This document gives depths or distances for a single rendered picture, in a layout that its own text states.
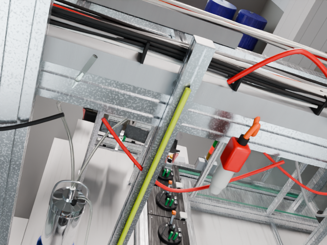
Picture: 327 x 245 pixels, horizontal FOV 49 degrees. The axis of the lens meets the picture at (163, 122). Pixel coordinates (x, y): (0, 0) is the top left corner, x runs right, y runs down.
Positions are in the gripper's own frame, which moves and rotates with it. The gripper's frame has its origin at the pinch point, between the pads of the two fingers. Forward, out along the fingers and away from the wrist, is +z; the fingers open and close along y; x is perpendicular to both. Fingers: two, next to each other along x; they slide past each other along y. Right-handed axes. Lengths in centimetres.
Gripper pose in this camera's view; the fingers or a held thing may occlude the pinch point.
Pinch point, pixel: (169, 162)
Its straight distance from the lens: 238.3
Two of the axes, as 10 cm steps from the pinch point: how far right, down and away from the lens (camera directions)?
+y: 9.4, 2.4, 2.5
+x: -2.8, 1.0, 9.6
